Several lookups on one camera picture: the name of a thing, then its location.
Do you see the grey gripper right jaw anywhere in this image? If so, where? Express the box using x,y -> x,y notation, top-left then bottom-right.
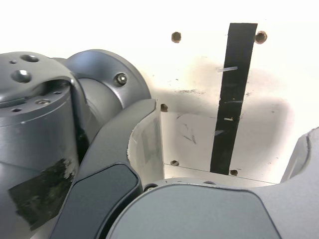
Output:
106,126 -> 319,239

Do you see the black tape strip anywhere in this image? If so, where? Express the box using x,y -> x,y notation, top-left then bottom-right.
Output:
210,22 -> 259,176

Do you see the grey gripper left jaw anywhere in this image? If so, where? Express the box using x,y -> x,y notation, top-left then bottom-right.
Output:
51,98 -> 165,239

